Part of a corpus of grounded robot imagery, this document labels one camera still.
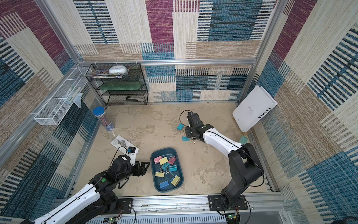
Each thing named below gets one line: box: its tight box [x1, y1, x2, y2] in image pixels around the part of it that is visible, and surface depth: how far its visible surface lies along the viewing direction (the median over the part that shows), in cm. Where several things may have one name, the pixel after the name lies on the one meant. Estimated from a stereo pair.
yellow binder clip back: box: [158, 156, 169, 166], surface depth 88 cm
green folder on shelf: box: [97, 81, 142, 91], surface depth 101 cm
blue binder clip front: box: [158, 180, 170, 190], surface depth 81 cm
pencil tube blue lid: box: [92, 105, 116, 132], surface depth 96 cm
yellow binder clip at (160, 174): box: [155, 171, 166, 178], surface depth 83 cm
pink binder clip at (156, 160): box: [153, 155, 163, 164], surface depth 89 cm
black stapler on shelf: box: [125, 96, 144, 101], surface depth 112 cm
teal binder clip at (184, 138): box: [181, 136, 191, 142], surface depth 101 cm
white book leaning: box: [232, 85, 278, 133], surface depth 93 cm
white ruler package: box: [110, 134, 140, 159], surface depth 98 cm
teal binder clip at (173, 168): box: [168, 164, 178, 173], surface depth 86 cm
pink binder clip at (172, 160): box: [167, 155, 176, 165], surface depth 89 cm
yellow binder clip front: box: [170, 175, 181, 187], surface depth 81 cm
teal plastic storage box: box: [150, 147, 185, 193], surface depth 85 cm
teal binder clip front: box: [162, 162, 171, 170], surface depth 87 cm
